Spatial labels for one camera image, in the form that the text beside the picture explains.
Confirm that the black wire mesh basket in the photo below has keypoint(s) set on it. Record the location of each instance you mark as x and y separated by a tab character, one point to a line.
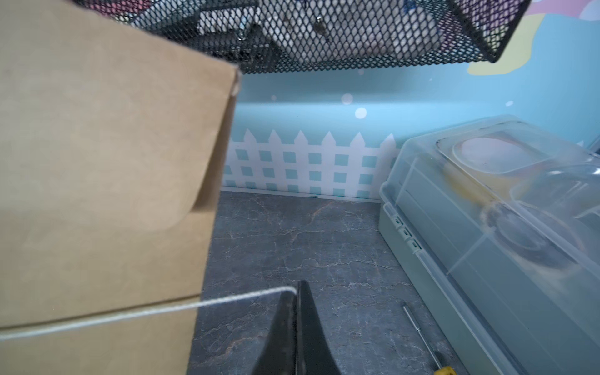
278	36

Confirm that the yellow handled screwdriver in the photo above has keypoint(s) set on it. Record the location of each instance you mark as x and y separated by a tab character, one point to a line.
440	369

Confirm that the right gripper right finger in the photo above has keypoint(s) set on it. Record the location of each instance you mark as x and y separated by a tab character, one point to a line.
313	355

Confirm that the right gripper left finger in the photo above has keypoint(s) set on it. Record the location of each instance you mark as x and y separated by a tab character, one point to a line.
278	356

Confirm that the clear plastic storage box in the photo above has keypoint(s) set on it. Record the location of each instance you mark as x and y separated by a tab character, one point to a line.
496	223

